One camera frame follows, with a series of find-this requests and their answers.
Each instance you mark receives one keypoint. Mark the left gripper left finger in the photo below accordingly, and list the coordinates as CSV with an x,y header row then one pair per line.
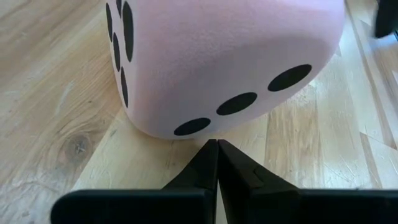
x,y
155,205

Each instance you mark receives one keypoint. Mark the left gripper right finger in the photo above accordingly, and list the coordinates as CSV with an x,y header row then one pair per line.
x,y
280,205

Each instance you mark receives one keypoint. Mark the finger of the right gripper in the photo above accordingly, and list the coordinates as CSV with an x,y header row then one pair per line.
x,y
387,17

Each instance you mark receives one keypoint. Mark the pink foam die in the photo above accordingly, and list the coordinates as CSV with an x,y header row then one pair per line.
x,y
217,56

